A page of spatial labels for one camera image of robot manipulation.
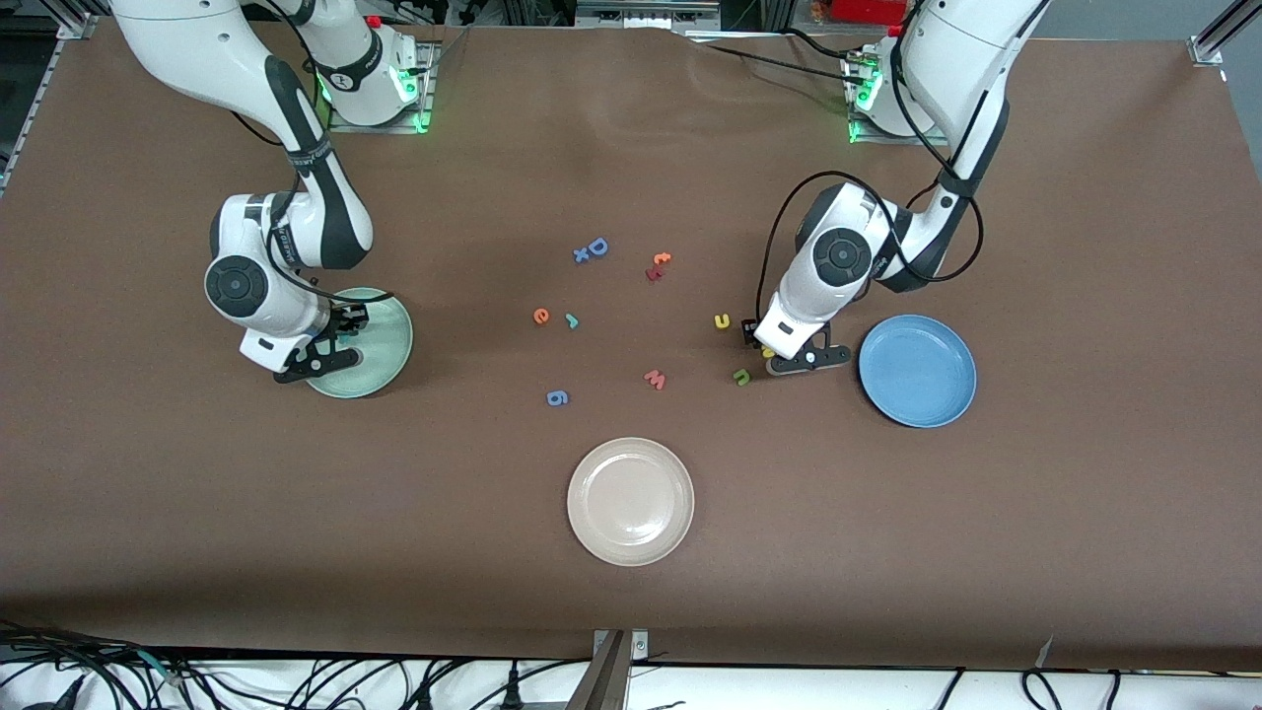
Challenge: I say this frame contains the aluminium frame corner profile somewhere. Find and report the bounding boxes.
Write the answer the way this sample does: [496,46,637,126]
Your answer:
[1188,0,1262,66]

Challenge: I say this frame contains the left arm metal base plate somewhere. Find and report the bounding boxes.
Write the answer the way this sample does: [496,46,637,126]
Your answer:
[843,49,952,147]

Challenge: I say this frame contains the light green plate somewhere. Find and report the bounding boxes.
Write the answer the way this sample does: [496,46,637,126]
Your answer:
[306,287,414,399]

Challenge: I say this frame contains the teal floor cable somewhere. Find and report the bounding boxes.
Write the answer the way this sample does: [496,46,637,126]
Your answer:
[133,646,188,686]

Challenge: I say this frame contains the black cable on tabletop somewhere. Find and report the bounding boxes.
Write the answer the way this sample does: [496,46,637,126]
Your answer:
[690,28,869,80]

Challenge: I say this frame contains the grey metal equipment box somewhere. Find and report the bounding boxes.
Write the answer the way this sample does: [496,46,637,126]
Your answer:
[577,0,726,31]

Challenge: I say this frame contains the red box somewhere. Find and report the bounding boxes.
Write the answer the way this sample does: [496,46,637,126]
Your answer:
[833,0,908,26]

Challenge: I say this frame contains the blue plate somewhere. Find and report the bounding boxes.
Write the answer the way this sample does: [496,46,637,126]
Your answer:
[858,315,978,429]

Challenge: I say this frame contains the aluminium frame rail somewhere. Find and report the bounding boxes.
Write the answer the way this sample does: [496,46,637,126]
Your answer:
[0,10,100,198]

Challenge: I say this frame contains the small metal bracket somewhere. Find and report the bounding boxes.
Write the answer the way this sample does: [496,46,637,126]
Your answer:
[592,629,650,662]

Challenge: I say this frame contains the beige plate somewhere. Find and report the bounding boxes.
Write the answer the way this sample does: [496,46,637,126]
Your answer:
[567,437,695,567]

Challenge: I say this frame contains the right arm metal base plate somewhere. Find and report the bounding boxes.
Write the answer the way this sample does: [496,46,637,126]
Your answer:
[328,39,436,134]

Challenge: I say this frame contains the aluminium profile leg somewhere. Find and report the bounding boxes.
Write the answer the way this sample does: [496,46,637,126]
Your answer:
[567,631,632,710]

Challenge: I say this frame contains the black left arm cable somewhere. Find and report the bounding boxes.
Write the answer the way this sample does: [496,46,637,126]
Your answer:
[757,39,984,321]

